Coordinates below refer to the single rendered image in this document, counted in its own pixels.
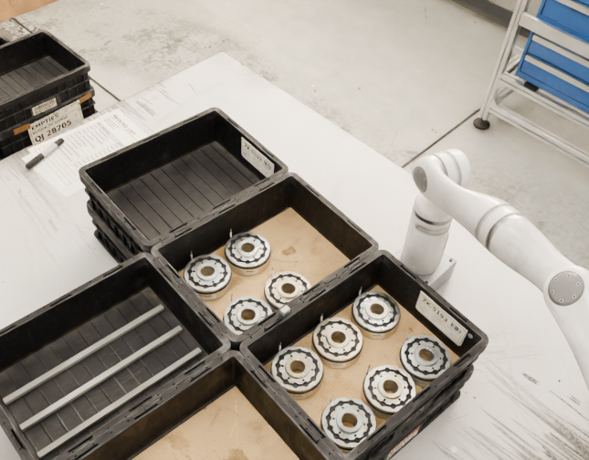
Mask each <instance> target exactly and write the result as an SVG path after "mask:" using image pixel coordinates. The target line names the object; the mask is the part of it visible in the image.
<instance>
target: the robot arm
mask: <svg viewBox="0 0 589 460"><path fill-rule="evenodd" d="M412 176H413V180H414V182H415V185H416V187H417V189H418V190H419V191H420V193H419V194H418V195H417V196H416V198H415V201H414V205H413V209H412V213H411V217H410V221H409V225H408V228H407V232H406V237H405V243H404V247H403V251H402V255H401V261H402V263H403V264H404V265H405V266H407V267H408V268H409V269H410V270H412V271H413V272H414V273H415V274H418V275H427V274H431V273H433V272H434V271H435V270H436V269H437V267H438V264H439V261H440V260H442V256H443V254H444V251H445V248H446V244H447V240H448V237H449V228H450V226H451V223H452V219H453V218H454V219H455V220H456V221H457V222H459V223H460V224H461V225H462V226H463V227H464V228H466V229H467V230H468V231H469V232H470V233H471V234H472V235H473V236H474V237H475V238H476V239H477V240H478V241H479V242H480V243H481V244H482V245H483V246H484V247H485V248H486V249H487V250H488V251H489V252H490V253H491V254H492V255H494V256H495V257H496V258H497V259H498V260H500V261H501V262H502V263H503V264H505V265H506V266H508V267H509V268H511V269H512V270H514V271H515V272H517V273H518V274H520V275H521V276H523V277H525V278H526V279H528V280H529V281H530V282H531V283H532V284H533V285H534V286H536V287H537V288H538V289H539V290H540V291H541V292H542V293H543V298H544V301H545V303H546V305H547V307H548V309H549V310H550V312H551V313H552V315H553V317H554V319H555V321H556V322H557V324H558V326H559V327H560V329H561V331H562V333H563V335H564V337H565V338H566V340H567V342H568V344H569V346H570V348H571V350H572V352H573V355H574V357H575V359H576V361H577V364H578V366H579V368H580V371H581V373H582V375H583V377H584V381H585V383H586V386H587V389H588V391H589V270H587V269H585V268H583V267H579V266H577V265H575V264H574V263H572V262H571V261H570V260H568V259H567V258H566V257H565V256H563V255H562V254H561V253H560V252H559V251H558V250H557V249H556V248H555V247H554V245H553V244H552V243H551V242H550V241H549V240H548V239H547V238H546V237H545V236H544V235H543V234H542V232H541V231H540V230H539V229H538V228H537V227H536V226H534V225H533V224H532V223H531V222H530V221H529V220H528V219H527V218H526V217H525V216H524V215H523V214H521V213H520V212H519V211H518V210H516V209H515V208H514V207H513V206H511V205H510V204H508V203H507V202H505V201H503V200H501V199H499V198H496V197H493V196H490V195H487V194H484V193H478V192H474V191H470V190H468V185H469V181H470V165H469V161H468V158H467V156H466V155H465V153H464V152H462V151H460V150H458V149H449V150H445V151H441V152H436V153H432V154H429V155H427V156H424V157H422V158H420V159H418V160H417V161H416V162H415V163H414V165H413V167H412Z"/></svg>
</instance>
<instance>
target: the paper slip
mask: <svg viewBox="0 0 589 460"><path fill-rule="evenodd" d="M91 97H92V95H91V92H89V93H88V94H86V95H85V96H83V97H81V98H80V99H77V101H75V102H73V103H71V104H69V105H68V106H66V107H64V108H62V109H60V110H57V111H55V112H54V113H52V114H50V115H48V116H46V117H45V118H43V119H41V120H38V121H36V122H34V123H32V124H30V123H28V124H26V125H24V126H21V127H19V128H17V129H14V134H15V135H16V134H18V133H20V132H23V131H26V130H28V133H29V136H30V139H31V141H32V143H33V145H34V144H36V143H38V142H40V141H43V140H44V139H46V138H48V137H49V136H51V135H53V134H55V133H57V132H59V131H62V130H64V129H66V128H67V127H69V126H71V125H73V124H75V123H77V122H79V121H81V120H84V118H83V115H82V112H81V108H80V103H82V102H84V101H85V100H87V99H89V98H91Z"/></svg>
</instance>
